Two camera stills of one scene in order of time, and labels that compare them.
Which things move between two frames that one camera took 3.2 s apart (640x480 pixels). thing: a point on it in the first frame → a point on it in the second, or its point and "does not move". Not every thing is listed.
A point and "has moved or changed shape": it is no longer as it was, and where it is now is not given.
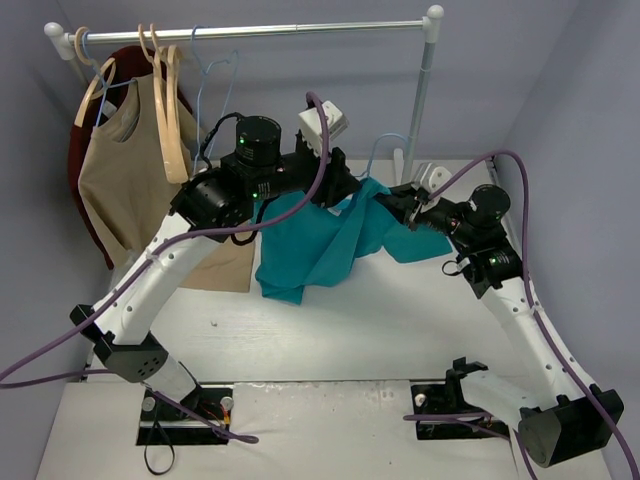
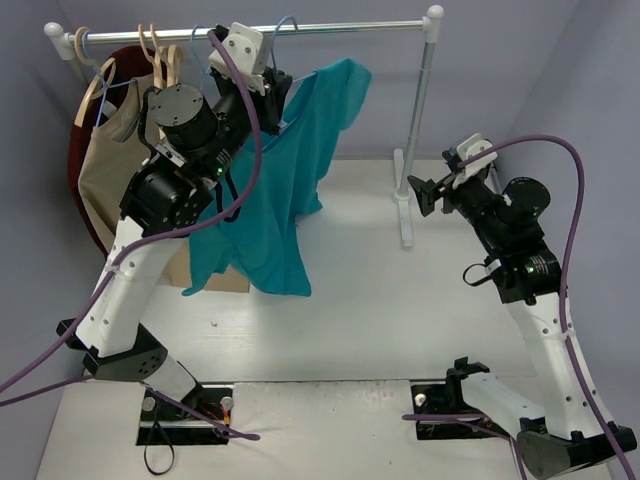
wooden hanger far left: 83,59 does not move
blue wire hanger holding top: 106,86 does not move
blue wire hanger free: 367,171 → 281,124
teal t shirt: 310,246 has moved or changed shape
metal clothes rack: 62,42 does not move
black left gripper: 335,176 → 273,100
